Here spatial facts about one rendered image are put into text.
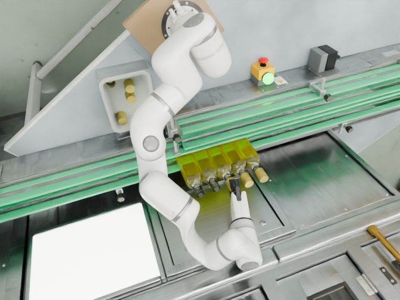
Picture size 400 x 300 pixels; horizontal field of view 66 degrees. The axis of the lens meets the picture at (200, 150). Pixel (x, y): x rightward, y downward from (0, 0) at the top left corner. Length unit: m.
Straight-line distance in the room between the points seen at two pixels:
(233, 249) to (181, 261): 0.29
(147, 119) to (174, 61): 0.16
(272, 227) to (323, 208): 0.24
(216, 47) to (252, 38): 0.46
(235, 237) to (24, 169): 0.81
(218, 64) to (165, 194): 0.37
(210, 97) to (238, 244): 0.62
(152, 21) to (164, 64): 0.34
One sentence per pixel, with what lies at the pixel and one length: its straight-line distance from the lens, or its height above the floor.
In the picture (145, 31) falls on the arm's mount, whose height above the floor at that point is 0.77.
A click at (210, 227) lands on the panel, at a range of 1.14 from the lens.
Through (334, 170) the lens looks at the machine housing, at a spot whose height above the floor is 1.11.
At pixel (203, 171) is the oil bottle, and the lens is 1.10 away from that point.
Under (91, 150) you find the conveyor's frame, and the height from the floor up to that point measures 0.83.
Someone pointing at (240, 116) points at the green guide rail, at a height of 0.96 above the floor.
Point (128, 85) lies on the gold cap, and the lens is 1.13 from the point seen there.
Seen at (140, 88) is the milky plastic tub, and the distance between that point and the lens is 1.19.
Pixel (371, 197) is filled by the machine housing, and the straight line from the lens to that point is 1.39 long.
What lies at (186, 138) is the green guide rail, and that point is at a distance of 1.19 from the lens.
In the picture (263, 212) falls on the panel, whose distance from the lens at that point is 1.19.
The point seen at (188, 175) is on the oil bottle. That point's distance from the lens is 1.10.
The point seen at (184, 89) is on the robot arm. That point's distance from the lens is 0.81.
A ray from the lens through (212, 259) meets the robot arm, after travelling 0.89.
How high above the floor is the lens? 1.80
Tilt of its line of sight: 45 degrees down
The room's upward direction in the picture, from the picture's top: 152 degrees clockwise
